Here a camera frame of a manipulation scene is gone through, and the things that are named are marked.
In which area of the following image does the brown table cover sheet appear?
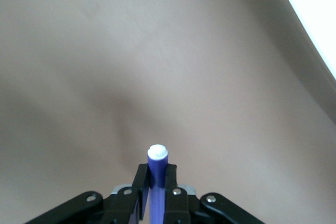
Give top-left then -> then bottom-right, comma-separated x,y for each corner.
0,0 -> 336,224

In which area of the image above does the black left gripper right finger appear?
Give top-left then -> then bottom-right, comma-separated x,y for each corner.
164,165 -> 190,224

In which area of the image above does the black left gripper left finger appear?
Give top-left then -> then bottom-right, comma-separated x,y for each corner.
101,164 -> 152,224

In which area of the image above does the purple pen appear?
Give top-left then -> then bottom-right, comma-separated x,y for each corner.
146,144 -> 169,224

